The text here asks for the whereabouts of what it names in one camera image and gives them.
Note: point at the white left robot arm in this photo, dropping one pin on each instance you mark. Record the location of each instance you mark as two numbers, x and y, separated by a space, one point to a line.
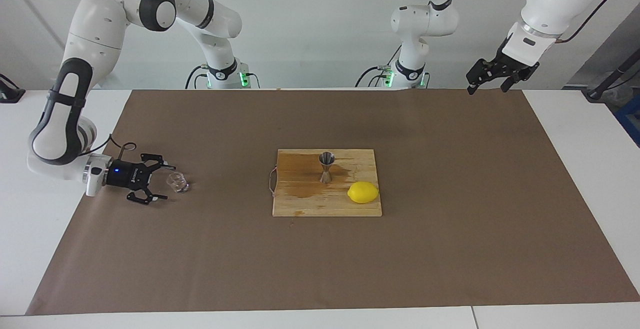
425 19

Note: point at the black tripod stand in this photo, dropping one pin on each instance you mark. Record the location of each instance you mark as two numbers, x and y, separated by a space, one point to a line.
595 94

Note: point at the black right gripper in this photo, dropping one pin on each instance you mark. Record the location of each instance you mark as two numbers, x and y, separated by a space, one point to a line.
125 175

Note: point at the black clamp mount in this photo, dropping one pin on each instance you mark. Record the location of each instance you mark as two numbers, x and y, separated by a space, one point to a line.
11 95

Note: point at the blue plastic crate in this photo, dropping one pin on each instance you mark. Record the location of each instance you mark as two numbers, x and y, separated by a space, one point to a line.
632 116

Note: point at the wooden cutting board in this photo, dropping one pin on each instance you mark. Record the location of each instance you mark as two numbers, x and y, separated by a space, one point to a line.
310 201

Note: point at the yellow lemon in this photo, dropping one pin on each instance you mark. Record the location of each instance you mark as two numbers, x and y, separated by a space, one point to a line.
363 192

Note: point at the small clear glass cup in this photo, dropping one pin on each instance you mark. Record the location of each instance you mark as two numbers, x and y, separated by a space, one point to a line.
178 183

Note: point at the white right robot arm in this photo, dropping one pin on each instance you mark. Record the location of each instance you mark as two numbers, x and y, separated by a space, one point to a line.
90 29

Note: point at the brown paper table mat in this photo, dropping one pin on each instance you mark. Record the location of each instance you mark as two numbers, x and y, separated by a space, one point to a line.
250 259

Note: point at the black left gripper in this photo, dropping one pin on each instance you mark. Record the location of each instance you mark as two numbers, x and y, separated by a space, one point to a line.
515 65

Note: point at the steel double jigger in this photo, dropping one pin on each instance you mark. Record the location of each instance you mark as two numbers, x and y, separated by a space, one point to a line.
326 174

